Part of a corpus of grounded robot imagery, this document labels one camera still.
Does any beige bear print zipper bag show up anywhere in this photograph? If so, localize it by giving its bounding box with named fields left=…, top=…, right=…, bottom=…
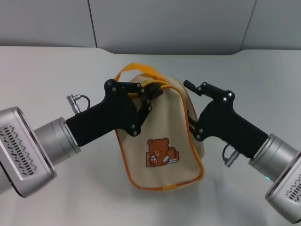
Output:
left=114, top=62, right=206, bottom=191

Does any left gripper connector cable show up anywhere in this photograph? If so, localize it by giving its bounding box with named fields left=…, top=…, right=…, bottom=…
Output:
left=66, top=93, right=91, bottom=116

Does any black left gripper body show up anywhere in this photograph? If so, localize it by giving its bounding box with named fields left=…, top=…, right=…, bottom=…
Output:
left=65, top=79, right=142, bottom=147

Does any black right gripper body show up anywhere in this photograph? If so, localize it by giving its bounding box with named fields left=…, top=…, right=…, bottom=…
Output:
left=193, top=89, right=269, bottom=159

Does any right gripper connector cable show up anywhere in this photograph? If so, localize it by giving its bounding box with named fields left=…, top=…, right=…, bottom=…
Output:
left=222, top=143, right=241, bottom=167

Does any gripper connector cable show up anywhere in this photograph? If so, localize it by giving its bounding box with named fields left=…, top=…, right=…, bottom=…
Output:
left=222, top=143, right=241, bottom=167
left=66, top=93, right=91, bottom=116

